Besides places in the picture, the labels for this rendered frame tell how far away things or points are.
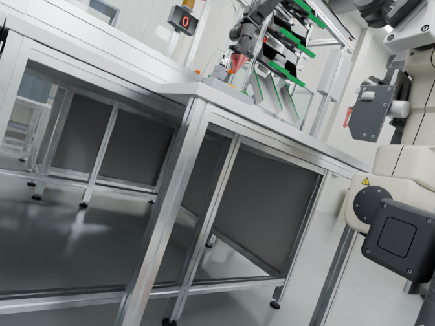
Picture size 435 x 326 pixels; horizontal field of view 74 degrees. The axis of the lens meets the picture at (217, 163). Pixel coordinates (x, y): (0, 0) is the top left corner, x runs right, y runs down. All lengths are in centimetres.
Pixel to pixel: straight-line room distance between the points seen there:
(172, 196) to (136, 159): 218
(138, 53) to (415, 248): 86
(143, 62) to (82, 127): 175
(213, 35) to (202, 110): 539
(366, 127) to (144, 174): 235
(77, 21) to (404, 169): 92
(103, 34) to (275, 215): 138
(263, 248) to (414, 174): 123
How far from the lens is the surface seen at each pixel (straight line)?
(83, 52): 83
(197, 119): 68
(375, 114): 91
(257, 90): 144
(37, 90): 293
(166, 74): 100
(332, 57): 307
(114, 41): 94
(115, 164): 280
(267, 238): 188
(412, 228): 72
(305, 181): 177
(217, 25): 614
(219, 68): 132
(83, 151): 270
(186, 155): 68
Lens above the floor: 73
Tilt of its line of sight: 2 degrees down
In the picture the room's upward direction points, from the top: 19 degrees clockwise
